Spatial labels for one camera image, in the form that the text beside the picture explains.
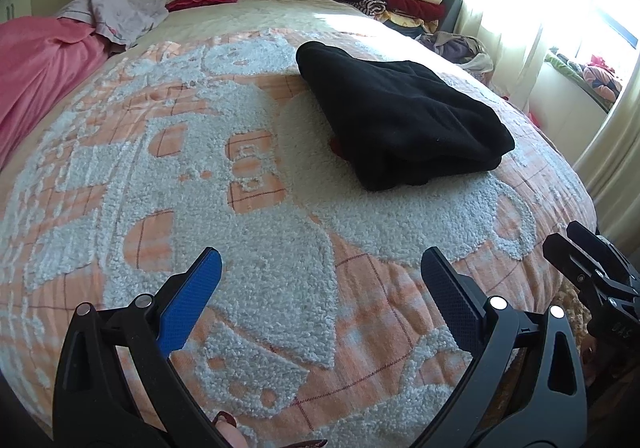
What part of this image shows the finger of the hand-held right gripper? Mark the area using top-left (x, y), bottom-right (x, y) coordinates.
top-left (567, 221), bottom-right (640, 287)
top-left (542, 233), bottom-right (626, 302)

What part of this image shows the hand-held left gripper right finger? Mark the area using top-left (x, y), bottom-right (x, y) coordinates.
top-left (421, 246), bottom-right (590, 448)

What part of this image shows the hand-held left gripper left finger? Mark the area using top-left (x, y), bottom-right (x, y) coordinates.
top-left (51, 248), bottom-right (236, 448)

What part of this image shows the black long-sleeve shirt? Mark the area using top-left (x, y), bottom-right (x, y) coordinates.
top-left (296, 41), bottom-right (516, 192)

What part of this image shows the bag of clothes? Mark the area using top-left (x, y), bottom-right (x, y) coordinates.
top-left (417, 31), bottom-right (496, 74)

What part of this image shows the person's left hand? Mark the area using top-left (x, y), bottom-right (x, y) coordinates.
top-left (212, 412), bottom-right (248, 448)

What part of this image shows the orange and white tufted blanket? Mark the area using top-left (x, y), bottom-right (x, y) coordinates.
top-left (0, 26), bottom-right (598, 448)

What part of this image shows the green cloth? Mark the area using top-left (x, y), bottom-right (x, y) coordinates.
top-left (545, 51), bottom-right (588, 85)

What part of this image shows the cream curtain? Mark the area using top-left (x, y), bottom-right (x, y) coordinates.
top-left (445, 0), bottom-right (640, 179)

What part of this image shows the dark nightstand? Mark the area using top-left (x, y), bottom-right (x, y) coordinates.
top-left (437, 0), bottom-right (463, 34)

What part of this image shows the pink duvet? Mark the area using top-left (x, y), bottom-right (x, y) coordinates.
top-left (0, 16), bottom-right (113, 169)

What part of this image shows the lilac crumpled garment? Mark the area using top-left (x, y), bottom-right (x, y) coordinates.
top-left (57, 0), bottom-right (170, 52)

